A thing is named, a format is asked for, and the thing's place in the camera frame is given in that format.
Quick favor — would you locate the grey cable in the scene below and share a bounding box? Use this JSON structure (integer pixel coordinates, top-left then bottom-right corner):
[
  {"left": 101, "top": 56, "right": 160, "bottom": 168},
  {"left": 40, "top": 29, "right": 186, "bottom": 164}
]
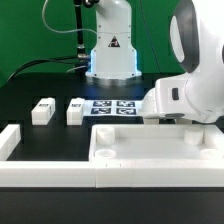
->
[{"left": 41, "top": 0, "right": 99, "bottom": 36}]

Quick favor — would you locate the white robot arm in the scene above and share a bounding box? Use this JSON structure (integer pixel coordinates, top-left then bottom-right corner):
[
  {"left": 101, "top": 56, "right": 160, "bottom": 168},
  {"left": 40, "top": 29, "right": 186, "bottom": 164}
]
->
[{"left": 86, "top": 0, "right": 224, "bottom": 123}]

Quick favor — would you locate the white desk top tray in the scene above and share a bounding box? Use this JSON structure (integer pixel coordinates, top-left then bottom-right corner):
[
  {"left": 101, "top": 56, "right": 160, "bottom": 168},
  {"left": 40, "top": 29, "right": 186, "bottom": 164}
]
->
[{"left": 89, "top": 124, "right": 224, "bottom": 165}]

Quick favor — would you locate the white U-shaped fence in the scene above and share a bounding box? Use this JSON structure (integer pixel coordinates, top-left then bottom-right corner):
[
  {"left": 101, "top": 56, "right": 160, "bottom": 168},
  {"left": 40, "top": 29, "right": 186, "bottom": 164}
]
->
[{"left": 0, "top": 124, "right": 224, "bottom": 188}]

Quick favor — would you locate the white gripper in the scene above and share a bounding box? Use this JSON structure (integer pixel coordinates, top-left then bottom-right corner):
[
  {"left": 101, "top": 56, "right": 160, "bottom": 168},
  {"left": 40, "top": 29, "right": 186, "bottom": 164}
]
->
[{"left": 141, "top": 73, "right": 194, "bottom": 126}]

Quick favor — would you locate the black cable bundle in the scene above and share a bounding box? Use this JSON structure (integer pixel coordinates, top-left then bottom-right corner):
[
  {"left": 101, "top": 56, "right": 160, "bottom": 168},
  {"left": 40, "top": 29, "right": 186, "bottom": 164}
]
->
[{"left": 6, "top": 55, "right": 92, "bottom": 83}]

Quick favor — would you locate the black corrugated hose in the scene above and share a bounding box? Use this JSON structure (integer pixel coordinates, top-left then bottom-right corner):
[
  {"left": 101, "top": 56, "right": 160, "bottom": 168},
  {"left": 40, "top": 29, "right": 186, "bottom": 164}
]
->
[{"left": 73, "top": 0, "right": 86, "bottom": 58}]

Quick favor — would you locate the fiducial marker sheet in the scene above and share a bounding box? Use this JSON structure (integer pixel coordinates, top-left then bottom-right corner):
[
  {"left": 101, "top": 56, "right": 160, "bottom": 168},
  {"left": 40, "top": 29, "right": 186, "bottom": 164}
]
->
[{"left": 84, "top": 100, "right": 142, "bottom": 117}]

